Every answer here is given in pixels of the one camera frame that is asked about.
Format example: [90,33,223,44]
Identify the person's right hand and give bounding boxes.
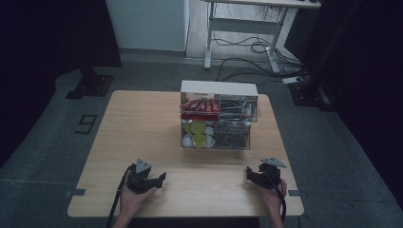
[257,178,289,217]

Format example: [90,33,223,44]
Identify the grey tape strip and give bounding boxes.
[64,188,86,199]
[287,189,308,200]

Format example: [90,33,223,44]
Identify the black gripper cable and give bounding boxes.
[265,170,288,223]
[106,163,137,228]

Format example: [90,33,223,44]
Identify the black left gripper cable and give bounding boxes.
[106,163,137,228]

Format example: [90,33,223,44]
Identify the black stand base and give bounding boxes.
[288,77,337,112]
[65,66,115,100]

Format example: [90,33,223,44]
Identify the pile of green white capsules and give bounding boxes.
[181,121,217,149]

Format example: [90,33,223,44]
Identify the white cabinet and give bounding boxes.
[105,0,191,53]

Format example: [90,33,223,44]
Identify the white power strip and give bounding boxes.
[281,75,304,86]

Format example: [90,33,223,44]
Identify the black floor cables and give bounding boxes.
[211,29,307,84]

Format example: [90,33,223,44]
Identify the pile of dark tea bags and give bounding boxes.
[216,123,251,149]

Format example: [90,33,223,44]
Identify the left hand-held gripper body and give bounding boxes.
[125,158,162,195]

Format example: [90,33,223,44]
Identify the clear organizer box white lid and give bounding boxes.
[179,79,259,151]

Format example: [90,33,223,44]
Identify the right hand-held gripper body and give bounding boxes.
[256,157,288,191]

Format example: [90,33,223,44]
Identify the white metal frame desk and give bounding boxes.
[201,0,323,76]

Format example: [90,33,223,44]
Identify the dark curtain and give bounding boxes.
[0,0,124,169]
[284,0,403,203]

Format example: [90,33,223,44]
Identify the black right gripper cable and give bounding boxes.
[265,170,288,223]

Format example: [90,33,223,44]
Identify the pile of dark stick packets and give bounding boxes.
[219,97,259,123]

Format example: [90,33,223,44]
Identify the row of red sachets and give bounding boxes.
[180,97,222,122]

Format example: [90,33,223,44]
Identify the person's left hand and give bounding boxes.
[119,184,158,220]

